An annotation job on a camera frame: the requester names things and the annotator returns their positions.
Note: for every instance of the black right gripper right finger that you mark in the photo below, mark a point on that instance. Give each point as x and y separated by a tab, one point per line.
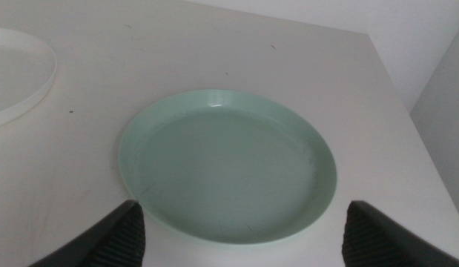
373	241

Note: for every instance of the white shallow bowl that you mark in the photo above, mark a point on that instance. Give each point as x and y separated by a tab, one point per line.
18	70

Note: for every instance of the pale green shallow bowl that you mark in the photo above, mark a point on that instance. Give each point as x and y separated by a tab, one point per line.
225	170

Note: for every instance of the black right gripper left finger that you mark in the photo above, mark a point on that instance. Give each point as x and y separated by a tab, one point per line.
118	241

